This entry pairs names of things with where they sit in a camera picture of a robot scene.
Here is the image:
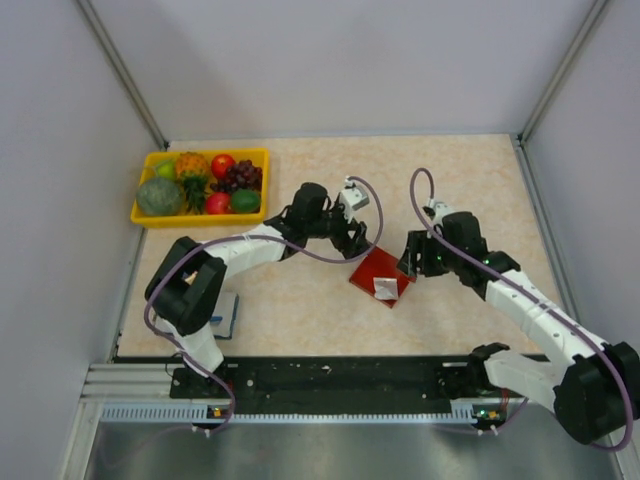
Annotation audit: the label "yellow plastic tray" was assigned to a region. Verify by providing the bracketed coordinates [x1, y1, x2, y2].
[130, 148, 269, 228]

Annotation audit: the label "orange pineapple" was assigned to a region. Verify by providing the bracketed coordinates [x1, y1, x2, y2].
[175, 152, 210, 214]

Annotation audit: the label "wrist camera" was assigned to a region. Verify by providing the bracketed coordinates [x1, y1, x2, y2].
[422, 199, 456, 224]
[337, 179, 370, 222]

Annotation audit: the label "green melon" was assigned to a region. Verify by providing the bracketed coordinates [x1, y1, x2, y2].
[136, 177, 184, 216]

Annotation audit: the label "green apple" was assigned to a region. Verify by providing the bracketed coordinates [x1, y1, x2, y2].
[153, 159, 177, 182]

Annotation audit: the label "red apple top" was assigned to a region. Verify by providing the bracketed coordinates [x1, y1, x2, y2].
[210, 153, 236, 180]

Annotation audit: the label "red apple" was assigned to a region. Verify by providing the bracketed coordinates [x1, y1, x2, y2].
[205, 192, 233, 215]
[210, 153, 236, 180]

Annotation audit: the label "green lime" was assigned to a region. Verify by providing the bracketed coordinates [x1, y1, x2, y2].
[230, 189, 261, 214]

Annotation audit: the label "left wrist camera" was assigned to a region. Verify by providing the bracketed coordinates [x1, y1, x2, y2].
[337, 179, 370, 222]

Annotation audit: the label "red apple bottom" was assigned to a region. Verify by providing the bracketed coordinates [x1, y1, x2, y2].
[205, 192, 233, 215]

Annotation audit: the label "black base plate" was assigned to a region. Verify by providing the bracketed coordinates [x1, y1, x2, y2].
[169, 354, 531, 416]

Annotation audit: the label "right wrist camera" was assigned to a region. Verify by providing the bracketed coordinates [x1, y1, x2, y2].
[422, 199, 456, 224]

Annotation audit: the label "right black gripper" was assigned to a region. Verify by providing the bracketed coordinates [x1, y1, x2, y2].
[396, 229, 462, 278]

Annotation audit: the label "small clear plastic bag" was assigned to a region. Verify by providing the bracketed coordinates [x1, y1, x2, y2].
[373, 277, 399, 301]

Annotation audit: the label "purple grapes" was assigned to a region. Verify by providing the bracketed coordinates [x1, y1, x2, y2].
[210, 159, 263, 195]

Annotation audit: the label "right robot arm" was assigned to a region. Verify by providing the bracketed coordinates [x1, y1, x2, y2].
[398, 202, 639, 445]

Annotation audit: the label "red paper box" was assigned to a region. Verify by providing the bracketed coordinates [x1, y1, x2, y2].
[349, 247, 415, 308]

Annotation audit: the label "grey cable duct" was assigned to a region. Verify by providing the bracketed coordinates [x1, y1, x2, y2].
[100, 403, 506, 426]

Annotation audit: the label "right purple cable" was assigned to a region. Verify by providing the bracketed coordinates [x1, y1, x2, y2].
[409, 167, 636, 454]

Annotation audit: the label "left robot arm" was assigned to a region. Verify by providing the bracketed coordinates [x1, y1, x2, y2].
[144, 176, 380, 397]

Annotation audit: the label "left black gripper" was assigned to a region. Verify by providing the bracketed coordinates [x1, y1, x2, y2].
[305, 201, 372, 259]

